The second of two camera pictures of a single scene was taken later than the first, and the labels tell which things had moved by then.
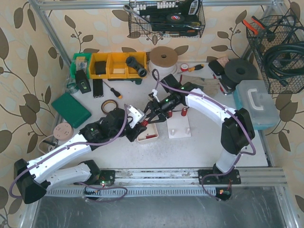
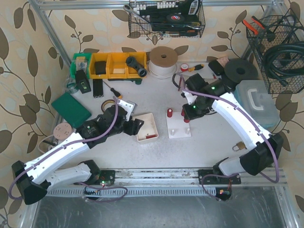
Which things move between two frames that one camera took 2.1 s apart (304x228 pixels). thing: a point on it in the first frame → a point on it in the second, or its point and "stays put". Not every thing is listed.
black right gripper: (154, 107) → (188, 114)
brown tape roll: (106, 101) stays put
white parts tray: (151, 129) stays put
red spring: (150, 136) stays put
